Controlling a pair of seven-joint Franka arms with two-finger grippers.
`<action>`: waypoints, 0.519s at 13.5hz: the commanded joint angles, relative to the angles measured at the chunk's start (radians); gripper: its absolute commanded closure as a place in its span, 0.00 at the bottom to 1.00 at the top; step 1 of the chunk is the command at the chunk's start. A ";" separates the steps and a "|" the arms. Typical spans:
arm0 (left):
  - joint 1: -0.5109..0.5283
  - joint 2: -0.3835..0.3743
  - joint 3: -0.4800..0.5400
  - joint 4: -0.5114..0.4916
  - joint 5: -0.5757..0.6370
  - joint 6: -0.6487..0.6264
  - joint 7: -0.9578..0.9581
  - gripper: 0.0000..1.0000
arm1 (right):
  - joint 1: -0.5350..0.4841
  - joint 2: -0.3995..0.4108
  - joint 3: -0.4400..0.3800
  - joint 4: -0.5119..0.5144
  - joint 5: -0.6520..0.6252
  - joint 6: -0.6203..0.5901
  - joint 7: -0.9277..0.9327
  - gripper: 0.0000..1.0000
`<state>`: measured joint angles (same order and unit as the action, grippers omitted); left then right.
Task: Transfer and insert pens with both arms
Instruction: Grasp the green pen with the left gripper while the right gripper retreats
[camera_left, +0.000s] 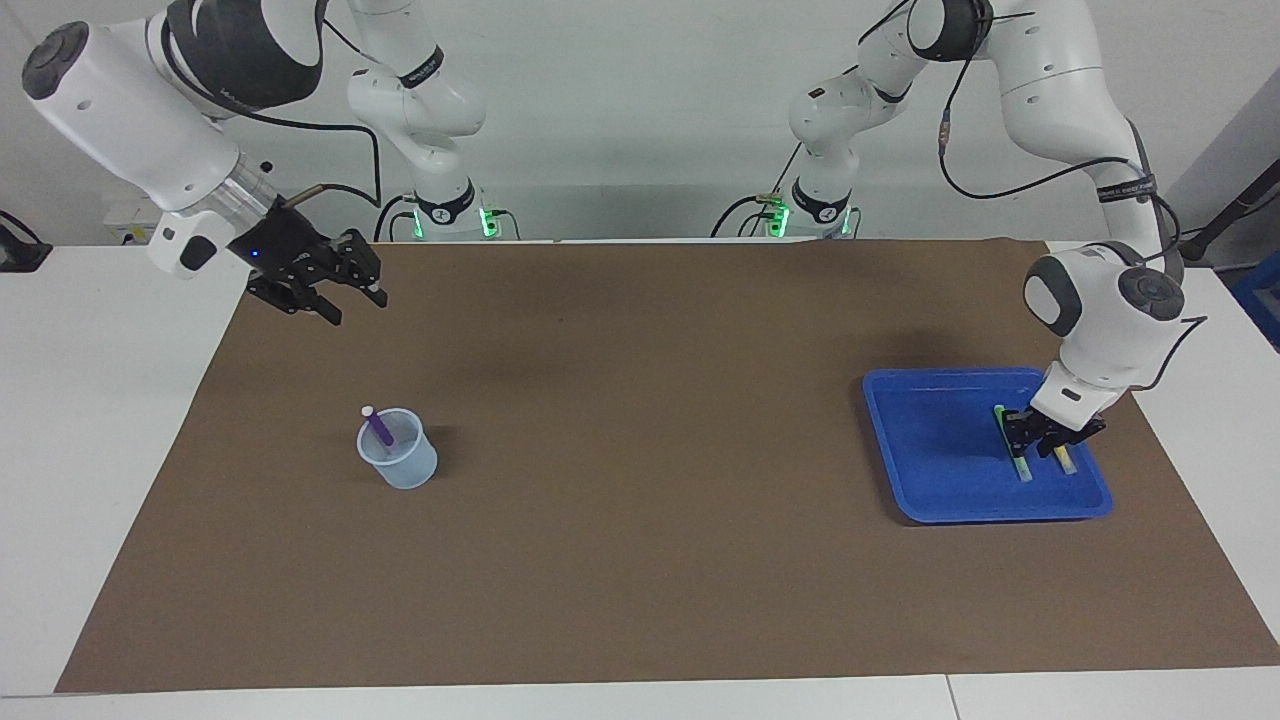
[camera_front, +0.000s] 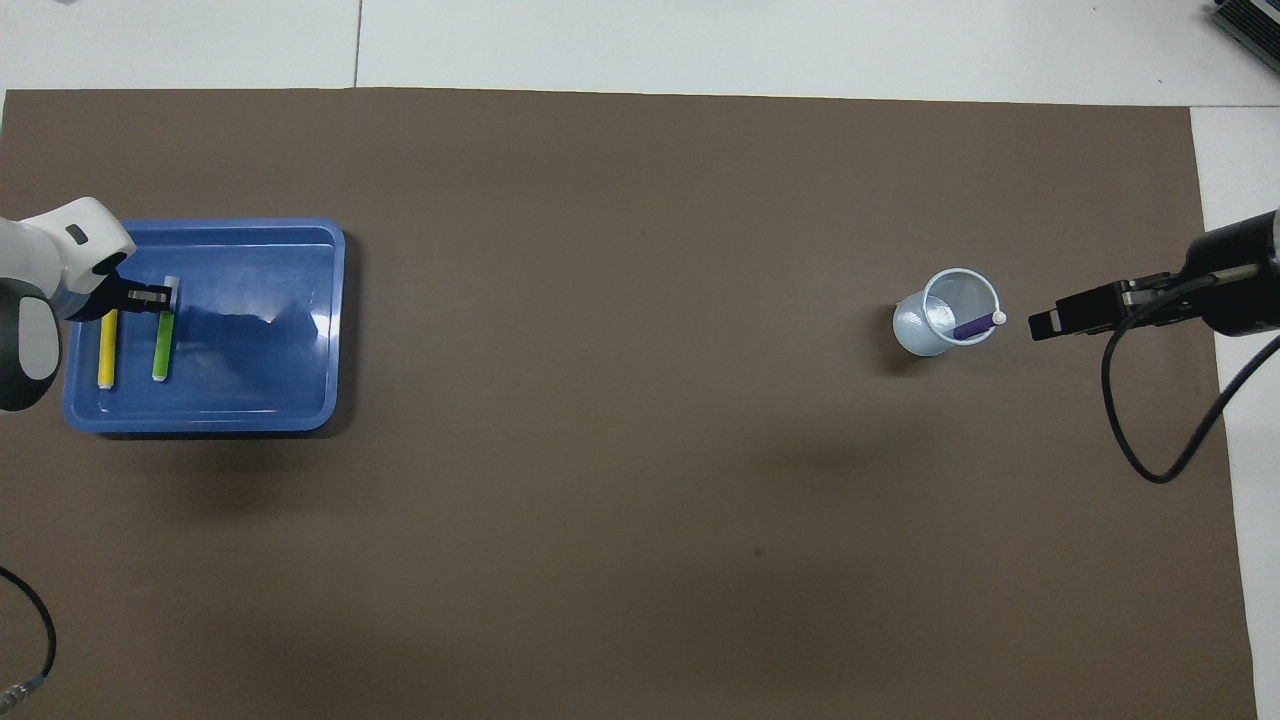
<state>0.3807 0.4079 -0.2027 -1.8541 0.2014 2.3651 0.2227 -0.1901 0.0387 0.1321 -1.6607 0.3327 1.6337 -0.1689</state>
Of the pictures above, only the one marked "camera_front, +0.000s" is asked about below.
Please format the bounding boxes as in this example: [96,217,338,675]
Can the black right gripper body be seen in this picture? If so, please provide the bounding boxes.
[1065,208,1280,336]

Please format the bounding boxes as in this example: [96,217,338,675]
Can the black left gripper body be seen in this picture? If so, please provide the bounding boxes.
[75,272,173,321]

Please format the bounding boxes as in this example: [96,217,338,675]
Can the green marker pen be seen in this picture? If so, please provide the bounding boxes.
[151,277,180,383]

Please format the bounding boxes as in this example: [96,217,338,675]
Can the purple marker pen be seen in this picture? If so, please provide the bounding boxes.
[950,309,1008,342]

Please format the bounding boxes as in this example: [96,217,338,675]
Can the translucent plastic cup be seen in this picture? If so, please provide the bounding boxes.
[892,268,1001,358]

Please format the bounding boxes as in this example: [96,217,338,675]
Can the blue plastic tray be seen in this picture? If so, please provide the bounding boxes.
[62,218,347,434]

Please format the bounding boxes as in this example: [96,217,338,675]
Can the grey ribbed device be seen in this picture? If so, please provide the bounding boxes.
[1210,0,1280,46]

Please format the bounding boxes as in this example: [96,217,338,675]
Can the brown table mat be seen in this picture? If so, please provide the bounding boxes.
[0,88,1259,720]

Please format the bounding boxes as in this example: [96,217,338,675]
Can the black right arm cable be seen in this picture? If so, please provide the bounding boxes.
[1100,265,1280,484]

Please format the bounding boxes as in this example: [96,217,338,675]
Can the black loose cable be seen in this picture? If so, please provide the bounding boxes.
[0,565,58,713]

